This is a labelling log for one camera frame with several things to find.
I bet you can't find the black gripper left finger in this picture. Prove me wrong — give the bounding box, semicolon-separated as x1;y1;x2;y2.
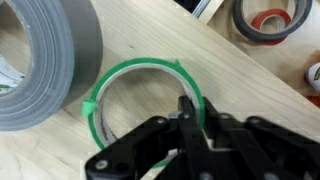
84;95;214;180

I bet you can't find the black tape roll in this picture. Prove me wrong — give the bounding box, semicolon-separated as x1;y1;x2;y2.
232;0;314;44

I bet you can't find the grey duct tape roll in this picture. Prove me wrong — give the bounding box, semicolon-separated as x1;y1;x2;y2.
0;0;104;132

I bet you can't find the green tape roll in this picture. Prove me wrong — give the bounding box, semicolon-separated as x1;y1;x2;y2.
81;57;206;169

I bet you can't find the red tape roll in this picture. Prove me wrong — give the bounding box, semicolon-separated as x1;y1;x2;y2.
250;8;293;46

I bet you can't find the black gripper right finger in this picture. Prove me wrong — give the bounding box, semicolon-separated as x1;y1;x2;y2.
201;96;320;180

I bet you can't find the white labelled object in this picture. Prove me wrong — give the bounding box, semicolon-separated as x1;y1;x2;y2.
304;61;320;94

